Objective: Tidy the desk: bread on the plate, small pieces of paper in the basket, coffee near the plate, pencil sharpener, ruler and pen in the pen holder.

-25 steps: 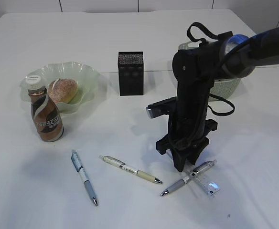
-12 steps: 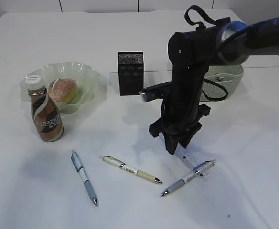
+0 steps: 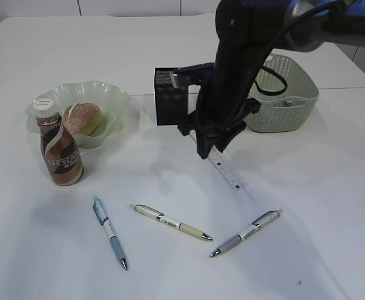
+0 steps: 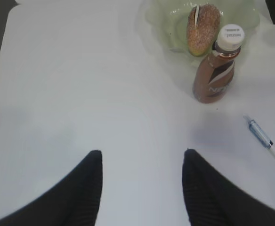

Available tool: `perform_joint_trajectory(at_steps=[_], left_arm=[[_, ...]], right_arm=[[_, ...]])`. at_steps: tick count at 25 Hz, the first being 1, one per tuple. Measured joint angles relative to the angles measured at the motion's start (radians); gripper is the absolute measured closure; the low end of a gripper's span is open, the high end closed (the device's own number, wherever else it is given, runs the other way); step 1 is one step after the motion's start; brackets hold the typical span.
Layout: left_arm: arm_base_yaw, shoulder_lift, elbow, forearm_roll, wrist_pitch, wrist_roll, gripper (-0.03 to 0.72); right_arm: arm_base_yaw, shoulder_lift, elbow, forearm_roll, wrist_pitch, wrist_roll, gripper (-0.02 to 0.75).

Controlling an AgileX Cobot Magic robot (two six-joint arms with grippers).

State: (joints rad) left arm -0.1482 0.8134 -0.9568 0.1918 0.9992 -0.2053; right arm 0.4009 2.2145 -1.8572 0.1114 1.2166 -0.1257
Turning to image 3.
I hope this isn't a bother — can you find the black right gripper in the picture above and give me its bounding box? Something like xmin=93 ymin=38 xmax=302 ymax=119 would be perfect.
xmin=178 ymin=59 xmax=261 ymax=159

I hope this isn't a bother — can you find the clear plastic ruler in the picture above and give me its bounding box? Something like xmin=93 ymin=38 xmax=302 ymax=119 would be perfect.
xmin=207 ymin=147 xmax=249 ymax=191

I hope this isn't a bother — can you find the large paper ball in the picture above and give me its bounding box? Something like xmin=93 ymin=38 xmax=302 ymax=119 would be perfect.
xmin=272 ymin=97 xmax=296 ymax=108

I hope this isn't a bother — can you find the beige white pen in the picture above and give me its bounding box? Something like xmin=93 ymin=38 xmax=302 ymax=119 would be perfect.
xmin=129 ymin=204 xmax=213 ymax=241

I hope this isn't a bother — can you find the grey clear pen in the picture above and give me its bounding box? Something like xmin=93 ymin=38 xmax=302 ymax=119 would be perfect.
xmin=210 ymin=209 xmax=283 ymax=258

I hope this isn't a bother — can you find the sugar coated bread roll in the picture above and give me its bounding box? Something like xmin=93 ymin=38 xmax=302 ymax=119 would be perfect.
xmin=62 ymin=102 xmax=102 ymax=136

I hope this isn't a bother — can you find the brown Nescafe coffee bottle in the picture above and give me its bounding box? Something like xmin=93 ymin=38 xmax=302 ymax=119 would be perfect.
xmin=32 ymin=98 xmax=84 ymax=186

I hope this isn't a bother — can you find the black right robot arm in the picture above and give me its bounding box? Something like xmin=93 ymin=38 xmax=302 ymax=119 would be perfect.
xmin=170 ymin=1 xmax=365 ymax=158

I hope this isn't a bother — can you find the black mesh pen holder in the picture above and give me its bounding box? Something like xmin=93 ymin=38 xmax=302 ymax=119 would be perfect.
xmin=154 ymin=67 xmax=188 ymax=126

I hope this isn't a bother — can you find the green plastic basket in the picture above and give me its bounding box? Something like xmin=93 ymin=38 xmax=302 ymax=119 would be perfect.
xmin=245 ymin=54 xmax=319 ymax=133

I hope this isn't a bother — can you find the green wavy glass plate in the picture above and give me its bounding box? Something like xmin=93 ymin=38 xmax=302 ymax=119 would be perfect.
xmin=38 ymin=81 xmax=131 ymax=149

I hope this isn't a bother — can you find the blue white pen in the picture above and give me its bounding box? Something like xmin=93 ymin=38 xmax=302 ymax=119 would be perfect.
xmin=92 ymin=196 xmax=129 ymax=271

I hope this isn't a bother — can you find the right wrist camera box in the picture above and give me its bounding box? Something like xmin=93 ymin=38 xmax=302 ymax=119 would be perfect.
xmin=170 ymin=62 xmax=214 ymax=88

